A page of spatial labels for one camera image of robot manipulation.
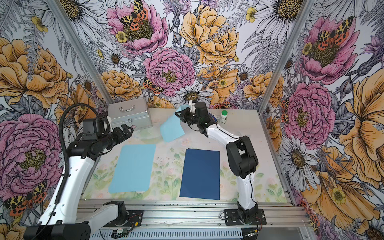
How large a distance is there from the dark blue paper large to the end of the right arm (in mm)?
246

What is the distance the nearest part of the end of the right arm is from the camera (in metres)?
0.73

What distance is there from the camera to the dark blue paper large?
83 centimetres
